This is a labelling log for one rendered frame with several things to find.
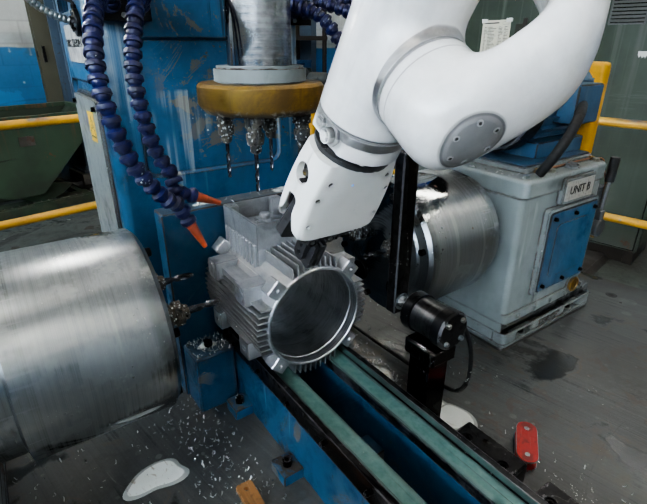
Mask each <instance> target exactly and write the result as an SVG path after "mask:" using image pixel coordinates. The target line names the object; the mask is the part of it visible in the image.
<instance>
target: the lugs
mask: <svg viewBox="0 0 647 504"><path fill-rule="evenodd" d="M212 249H213V250H215V251H216V252H217V253H219V254H220V255H221V254H225V253H227V252H228V251H229V249H230V243H229V242H228V241H227V240H226V239H224V238H223V237H222V236H219V237H218V239H217V240H216V241H215V243H214V244H213V245H212ZM337 267H338V268H340V269H342V271H343V272H345V273H346V274H347V275H349V276H350V278H351V277H352V276H353V275H354V273H355V272H356V270H357V269H358V266H357V265H355V264H354V263H353V262H352V261H351V260H349V259H348V258H346V257H344V256H341V257H340V258H339V260H338V261H337ZM286 289H287V287H286V286H285V285H284V284H283V283H281V282H280V281H279V280H277V279H276V278H274V277H273V276H270V277H269V279H268V280H267V281H266V283H265V284H264V285H263V287H262V288H261V291H262V292H263V293H265V294H266V295H267V296H268V297H270V298H271V299H273V300H274V301H278V300H279V298H280V297H281V295H282V294H283V293H284V291H285V290H286ZM355 336H356V334H355V333H353V332H352V331H351V330H350V331H349V333H348V334H347V336H346V337H345V339H344V340H343V341H342V343H341V344H343V345H344V346H346V347H348V346H349V345H350V343H351V342H352V341H353V339H354V338H355ZM265 363H266V364H267V365H268V366H269V367H270V368H271V369H272V370H274V371H276V372H278V373H280V374H283V372H284V371H285V370H286V368H287V367H288V365H289V364H290V363H287V362H285V361H283V360H282V359H280V358H278V357H277V356H276V355H275V354H273V355H270V356H269V357H268V358H267V360H266V361H265Z"/></svg>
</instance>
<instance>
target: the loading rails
mask: <svg viewBox="0 0 647 504"><path fill-rule="evenodd" d="M223 336H224V337H225V338H226V339H227V341H228V342H229V343H230V344H231V345H232V346H233V347H234V354H235V365H236V376H237V386H238V393H239V394H238V395H235V396H233V397H231V398H228V399H227V408H228V409H229V411H230V412H231V413H232V415H233V416H234V417H235V419H236V420H239V419H241V418H244V417H246V416H248V415H250V414H252V413H255V415H256V416H257V417H258V419H259V420H260V421H261V422H262V424H263V425H264V426H265V428H266V429H267V430H268V431H269V433H270V434H271V435H272V436H273V438H274V439H275V440H276V442H277V443H278V444H279V445H280V447H281V448H282V449H283V451H284V452H285V454H283V455H281V456H279V457H277V458H275V459H273V460H272V461H271V462H272V470H273V472H274V473H275V474H276V476H277V477H278V479H279V480H280V481H281V483H282V484H283V486H284V487H287V486H289V485H290V484H292V483H294V482H296V481H297V480H299V479H301V478H303V476H304V477H305V479H306V480H307V481H308V482H309V484H310V485H311V486H312V488H313V489H314V490H315V491H316V493H317V494H318V495H319V497H320V498H321V499H322V500H323V502H324V503H325V504H549V503H548V502H547V501H545V500H544V499H543V498H542V497H540V496H539V495H538V494H536V493H535V492H534V491H533V490H531V489H530V488H529V487H528V486H526V485H525V484H524V483H522V482H521V481H520V480H519V479H517V478H516V477H515V476H514V475H512V474H511V473H510V472H508V471H507V470H506V469H505V468H503V467H502V466H501V465H500V464H498V463H497V462H496V461H494V460H493V459H492V458H491V457H489V456H488V455H487V454H486V453H484V452H483V451H482V450H481V449H479V448H478V447H477V446H475V445H474V444H473V443H472V442H470V441H469V440H468V439H467V438H465V437H464V436H463V435H461V434H460V433H459V432H458V431H456V430H455V429H454V428H453V427H451V426H450V425H449V424H447V423H446V422H445V421H444V420H442V419H441V418H440V417H439V416H437V415H436V414H435V413H433V412H432V411H431V410H430V409H428V408H427V407H426V406H425V405H423V404H422V403H421V402H419V401H418V400H417V399H416V398H414V397H413V396H412V395H411V394H409V393H408V392H407V391H405V390H404V389H403V388H402V387H400V386H399V385H398V384H397V383H395V382H394V381H393V380H391V379H390V378H389V377H388V376H386V375H385V374H384V373H383V372H381V371H380V370H379V369H377V368H376V367H375V366H374V365H372V364H371V363H370V362H369V361H367V360H366V359H365V358H364V357H362V356H361V355H360V354H358V353H357V352H356V351H355V350H353V349H352V348H351V347H350V346H348V347H346V346H344V345H343V344H340V345H339V346H338V347H337V348H336V352H335V357H333V356H332V355H331V359H330V361H329V360H328V359H327V358H326V364H324V363H323V362H322V361H321V366H319V365H318V364H317V365H316V369H315V368H314V367H313V366H312V368H311V371H310V370H309V369H308V368H307V371H306V372H305V371H304V370H303V369H302V371H301V373H300V372H299V371H298V370H297V369H296V373H294V372H293V371H292V370H291V369H290V368H289V367H287V368H286V370H285V371H284V372H283V374H280V373H278V372H276V371H274V370H272V369H271V368H270V367H269V366H268V365H267V364H266V363H265V360H264V359H263V356H260V357H258V358H255V359H252V360H250V361H248V360H247V358H246V357H245V356H244V355H243V354H242V353H241V351H240V342H239V335H238V334H237V333H236V332H235V331H234V329H233V328H232V327H229V328H226V329H223ZM229 340H230V341H229Z"/></svg>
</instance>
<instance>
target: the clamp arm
mask: <svg viewBox="0 0 647 504"><path fill-rule="evenodd" d="M394 169H395V177H394V193H393V209H392V225H391V241H390V256H389V260H388V267H389V272H388V288H387V304H386V309H387V310H388V311H390V312H391V313H393V314H396V313H398V312H400V311H401V307H399V306H398V305H400V306H401V301H400V300H399V299H401V300H403V299H405V298H406V297H408V291H409V279H410V267H411V255H412V243H413V231H414V219H415V207H416V195H417V183H418V171H419V164H417V163H416V162H415V161H414V160H413V159H412V158H411V157H410V156H409V155H408V154H407V153H406V152H405V150H404V149H402V150H401V152H400V154H399V156H398V158H397V159H396V162H395V166H394ZM404 296H406V297H404ZM400 297H401V298H400ZM398 300H399V301H398Z"/></svg>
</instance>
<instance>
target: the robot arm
mask: <svg viewBox="0 0 647 504"><path fill-rule="evenodd" d="M533 1H534V3H535V5H536V7H537V9H538V11H539V14H540V15H539V16H538V17H537V18H536V19H534V20H533V21H532V22H531V23H530V24H528V25H527V26H526V27H524V28H523V29H521V30H520V31H519V32H517V33H516V34H514V35H513V36H512V37H510V38H508V39H507V40H505V41H504V42H502V43H500V44H499V45H497V46H495V47H493V48H491V49H488V50H485V51H482V52H473V51H472V50H471V49H470V48H469V47H468V46H467V45H466V43H465V33H466V28H467V24H468V22H469V20H470V18H471V16H472V14H473V12H474V10H475V8H476V6H477V4H478V2H479V0H353V1H352V4H351V7H350V10H349V13H348V16H347V19H346V22H345V25H344V28H343V31H342V34H341V37H340V40H339V43H338V46H337V49H336V52H335V55H334V59H333V62H332V65H331V68H330V71H329V74H328V77H327V80H326V83H325V86H324V89H323V92H322V95H321V98H320V101H319V104H318V107H317V110H316V113H315V116H314V119H313V125H314V126H315V128H316V129H315V132H314V134H313V135H310V136H309V138H308V139H307V141H306V143H305V144H304V146H303V148H302V150H301V151H300V153H299V155H298V157H297V159H296V161H295V163H294V165H293V167H292V169H291V172H290V174H289V176H288V179H287V181H286V184H285V187H284V190H283V192H282V196H281V199H280V203H279V212H280V213H283V216H282V218H281V219H280V221H279V223H278V224H277V226H276V230H277V231H278V233H279V234H280V236H281V237H294V236H295V237H296V239H298V240H297V242H296V245H295V247H294V252H295V255H296V256H297V258H298V259H299V260H301V262H302V264H303V265H304V267H305V268H310V267H311V265H312V266H317V265H318V264H319V262H320V259H321V257H322V255H323V253H324V251H325V249H326V246H327V244H326V243H329V242H331V241H333V240H334V239H335V237H336V235H337V234H339V233H343V232H347V231H350V230H354V229H357V228H360V227H363V226H365V225H367V224H368V223H370V221H371V220H372V219H373V217H374V215H375V213H376V211H377V209H378V207H379V205H380V203H381V201H382V199H383V197H384V194H385V192H386V190H387V187H388V185H389V182H390V179H391V176H392V173H393V170H394V166H395V162H396V159H397V158H398V156H399V154H400V152H401V150H402V148H403V149H404V150H405V152H406V153H407V154H408V155H409V156H410V157H411V158H412V159H413V160H414V161H415V162H416V163H417V164H419V165H420V166H422V167H425V168H427V169H430V170H447V169H452V168H456V167H459V166H462V165H464V164H467V163H469V162H471V161H473V160H475V159H477V158H479V157H481V156H483V155H485V154H487V153H489V152H491V151H493V150H495V149H496V148H498V147H500V146H502V145H503V144H505V143H507V142H509V141H510V140H512V139H514V138H516V137H517V136H519V135H521V134H522V133H524V132H526V131H527V130H529V129H530V128H532V127H534V126H535V125H537V124H538V123H540V122H541V121H543V120H544V119H546V118H547V117H549V116H550V115H551V114H553V113H554V112H555V111H556V110H558V109H559V108H560V107H561V106H562V105H563V104H564V103H566V102H567V101H568V99H569V98H570V97H571V96H572V95H573V94H574V92H575V91H576V90H577V89H578V87H579V86H580V84H581V83H582V81H583V80H584V78H585V76H586V75H587V73H588V71H589V70H590V68H591V65H592V63H593V61H594V59H595V56H596V54H597V52H598V49H599V46H600V43H601V39H602V36H603V32H604V29H605V25H606V21H607V16H608V12H609V7H610V3H611V0H533Z"/></svg>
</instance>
